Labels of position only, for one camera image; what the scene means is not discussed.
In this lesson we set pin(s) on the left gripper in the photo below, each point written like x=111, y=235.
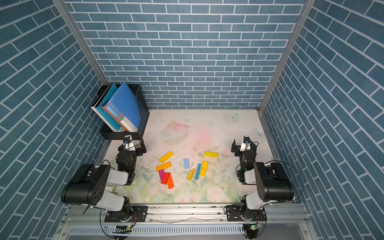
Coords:
x=132, y=149

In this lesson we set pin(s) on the orange-yellow long block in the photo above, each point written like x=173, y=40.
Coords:
x=163, y=166

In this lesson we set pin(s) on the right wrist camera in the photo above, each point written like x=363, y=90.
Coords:
x=246, y=144

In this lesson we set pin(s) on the black mesh file basket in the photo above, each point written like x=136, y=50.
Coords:
x=108, y=134

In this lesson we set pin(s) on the blue book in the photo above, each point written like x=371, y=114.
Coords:
x=124, y=107

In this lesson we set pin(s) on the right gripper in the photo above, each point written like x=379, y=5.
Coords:
x=243, y=151

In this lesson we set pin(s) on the orange block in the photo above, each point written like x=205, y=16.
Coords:
x=170, y=182

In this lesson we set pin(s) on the teal book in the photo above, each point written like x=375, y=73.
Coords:
x=98, y=107

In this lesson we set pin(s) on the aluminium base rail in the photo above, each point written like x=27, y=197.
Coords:
x=281, y=221

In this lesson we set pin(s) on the floral table mat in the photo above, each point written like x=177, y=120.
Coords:
x=188, y=134

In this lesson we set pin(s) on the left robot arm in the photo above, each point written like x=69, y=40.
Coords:
x=88, y=186

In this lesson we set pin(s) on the red block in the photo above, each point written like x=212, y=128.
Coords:
x=165, y=178

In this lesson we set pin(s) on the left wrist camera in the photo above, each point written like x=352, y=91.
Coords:
x=128, y=143

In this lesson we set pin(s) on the small yellow short block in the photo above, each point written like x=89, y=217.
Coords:
x=191, y=174

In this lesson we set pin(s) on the teal long block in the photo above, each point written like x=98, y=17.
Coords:
x=198, y=172

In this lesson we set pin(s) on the lemon yellow long block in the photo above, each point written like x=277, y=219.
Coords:
x=211, y=155

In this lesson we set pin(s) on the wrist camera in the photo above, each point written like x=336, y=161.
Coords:
x=128, y=143
x=246, y=144

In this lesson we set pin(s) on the bright yellow long block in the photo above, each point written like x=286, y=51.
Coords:
x=204, y=168

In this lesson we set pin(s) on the light blue short block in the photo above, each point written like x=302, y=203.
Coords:
x=186, y=163

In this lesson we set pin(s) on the magenta block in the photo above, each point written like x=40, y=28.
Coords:
x=161, y=174

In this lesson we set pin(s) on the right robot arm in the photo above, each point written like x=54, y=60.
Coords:
x=271, y=181

